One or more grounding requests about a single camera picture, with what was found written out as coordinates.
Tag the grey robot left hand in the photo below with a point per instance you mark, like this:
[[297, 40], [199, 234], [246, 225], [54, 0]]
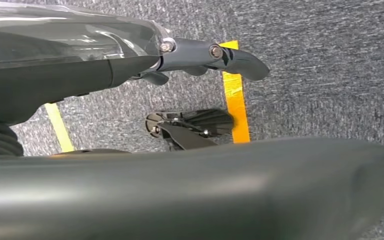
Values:
[[46, 73]]

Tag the grey robot body shell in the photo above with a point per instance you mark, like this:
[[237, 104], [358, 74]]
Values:
[[145, 198]]

